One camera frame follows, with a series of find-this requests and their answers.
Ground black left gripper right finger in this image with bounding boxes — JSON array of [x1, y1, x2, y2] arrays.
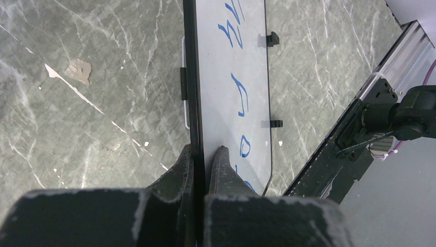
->
[[204, 146, 353, 246]]

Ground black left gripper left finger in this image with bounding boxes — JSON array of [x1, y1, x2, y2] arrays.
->
[[1, 145, 194, 246]]

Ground white whiteboard black frame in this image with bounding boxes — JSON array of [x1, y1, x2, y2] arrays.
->
[[183, 1, 273, 245]]

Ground torn brown tape patch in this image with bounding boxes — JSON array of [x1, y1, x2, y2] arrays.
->
[[64, 59, 92, 85]]

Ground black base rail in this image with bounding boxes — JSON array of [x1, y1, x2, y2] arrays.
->
[[285, 21, 435, 203]]

